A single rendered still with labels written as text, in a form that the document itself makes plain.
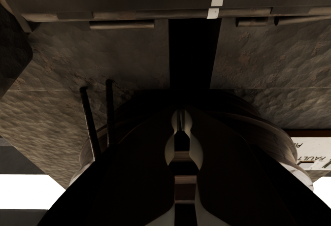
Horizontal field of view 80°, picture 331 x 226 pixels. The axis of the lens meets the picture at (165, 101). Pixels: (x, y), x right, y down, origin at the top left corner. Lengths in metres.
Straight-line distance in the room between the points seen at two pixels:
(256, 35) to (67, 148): 0.54
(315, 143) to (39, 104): 0.63
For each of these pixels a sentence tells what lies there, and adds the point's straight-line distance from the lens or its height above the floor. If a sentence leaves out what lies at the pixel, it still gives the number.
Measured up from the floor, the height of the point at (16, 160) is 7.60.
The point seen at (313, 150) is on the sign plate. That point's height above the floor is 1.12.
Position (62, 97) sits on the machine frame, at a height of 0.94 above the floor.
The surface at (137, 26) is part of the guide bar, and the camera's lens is 0.23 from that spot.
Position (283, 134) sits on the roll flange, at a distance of 0.39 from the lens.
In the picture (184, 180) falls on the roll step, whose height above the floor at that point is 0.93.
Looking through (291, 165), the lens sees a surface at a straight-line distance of 0.34.
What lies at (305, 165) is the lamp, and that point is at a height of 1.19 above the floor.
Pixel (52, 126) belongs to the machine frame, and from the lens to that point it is 0.56.
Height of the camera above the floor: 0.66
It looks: 48 degrees up
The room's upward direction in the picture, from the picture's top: 177 degrees clockwise
